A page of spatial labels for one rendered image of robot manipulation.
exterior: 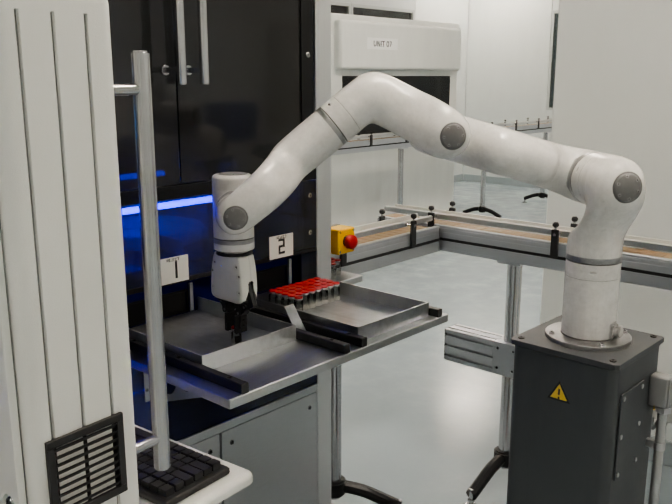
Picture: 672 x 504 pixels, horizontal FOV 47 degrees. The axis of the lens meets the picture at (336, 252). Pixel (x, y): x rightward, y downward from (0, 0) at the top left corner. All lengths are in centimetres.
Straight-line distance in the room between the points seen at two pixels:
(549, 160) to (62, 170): 106
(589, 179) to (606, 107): 141
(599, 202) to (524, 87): 902
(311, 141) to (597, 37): 177
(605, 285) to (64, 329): 119
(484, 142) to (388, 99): 23
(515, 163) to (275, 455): 103
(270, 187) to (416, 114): 32
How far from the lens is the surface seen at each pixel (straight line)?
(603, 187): 170
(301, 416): 221
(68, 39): 100
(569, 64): 318
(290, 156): 156
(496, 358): 279
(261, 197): 150
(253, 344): 164
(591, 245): 177
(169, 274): 179
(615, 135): 311
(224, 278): 163
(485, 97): 1099
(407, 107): 158
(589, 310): 181
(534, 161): 169
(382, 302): 198
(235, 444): 206
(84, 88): 101
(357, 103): 157
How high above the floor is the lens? 145
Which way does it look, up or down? 13 degrees down
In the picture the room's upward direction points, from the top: straight up
